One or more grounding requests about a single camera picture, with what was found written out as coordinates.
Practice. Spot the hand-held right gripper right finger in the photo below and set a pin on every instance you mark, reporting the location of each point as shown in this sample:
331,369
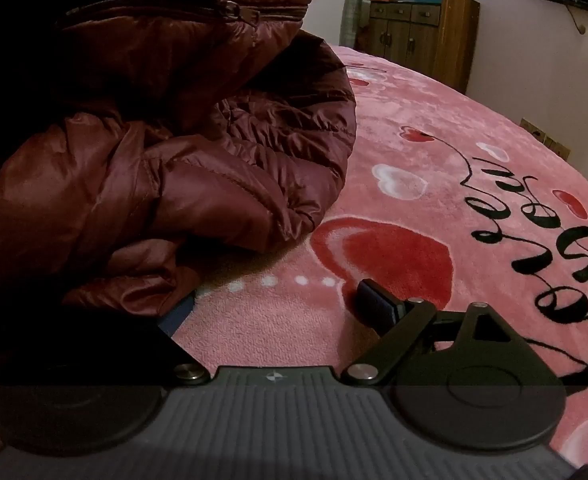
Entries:
373,300

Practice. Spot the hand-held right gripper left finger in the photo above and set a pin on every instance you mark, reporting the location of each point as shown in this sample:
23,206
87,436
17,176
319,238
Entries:
178,316

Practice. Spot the maroon puffer jacket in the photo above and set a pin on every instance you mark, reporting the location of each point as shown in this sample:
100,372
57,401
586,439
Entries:
174,160

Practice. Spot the pink heart printed blanket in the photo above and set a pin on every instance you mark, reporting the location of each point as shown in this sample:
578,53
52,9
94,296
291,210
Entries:
473,135

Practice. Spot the wooden cabinet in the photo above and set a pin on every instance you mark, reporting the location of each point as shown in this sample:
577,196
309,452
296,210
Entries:
423,45

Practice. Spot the grey patterned curtain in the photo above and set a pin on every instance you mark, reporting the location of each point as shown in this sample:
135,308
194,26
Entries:
352,5

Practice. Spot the wall socket panel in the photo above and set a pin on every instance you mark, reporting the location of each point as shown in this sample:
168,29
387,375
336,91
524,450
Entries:
546,139

